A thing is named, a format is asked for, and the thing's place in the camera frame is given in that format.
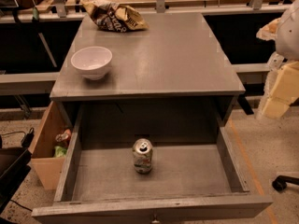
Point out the open grey top drawer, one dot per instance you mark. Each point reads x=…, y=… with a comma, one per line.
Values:
x=190, y=179

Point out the white bowl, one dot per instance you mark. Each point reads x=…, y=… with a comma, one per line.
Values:
x=92, y=63

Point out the orange snack package in bin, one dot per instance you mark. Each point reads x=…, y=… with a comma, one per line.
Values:
x=64, y=137

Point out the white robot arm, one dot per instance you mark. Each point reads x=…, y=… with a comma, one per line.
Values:
x=285, y=32

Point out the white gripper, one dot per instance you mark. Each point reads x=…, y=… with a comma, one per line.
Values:
x=289, y=36

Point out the green snack package in bin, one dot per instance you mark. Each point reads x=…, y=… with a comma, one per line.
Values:
x=59, y=152

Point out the crumpled chip bag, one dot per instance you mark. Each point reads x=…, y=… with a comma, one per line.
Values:
x=115, y=17

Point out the black chair base wheel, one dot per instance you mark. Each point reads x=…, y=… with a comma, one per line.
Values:
x=280, y=183

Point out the wooden side bin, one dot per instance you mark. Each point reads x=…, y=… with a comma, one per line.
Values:
x=47, y=167

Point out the black office chair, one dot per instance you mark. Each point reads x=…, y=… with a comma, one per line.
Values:
x=13, y=169

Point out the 7up soda can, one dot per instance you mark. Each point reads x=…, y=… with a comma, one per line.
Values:
x=142, y=156

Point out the grey cabinet counter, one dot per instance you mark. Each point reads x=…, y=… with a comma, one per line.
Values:
x=170, y=80

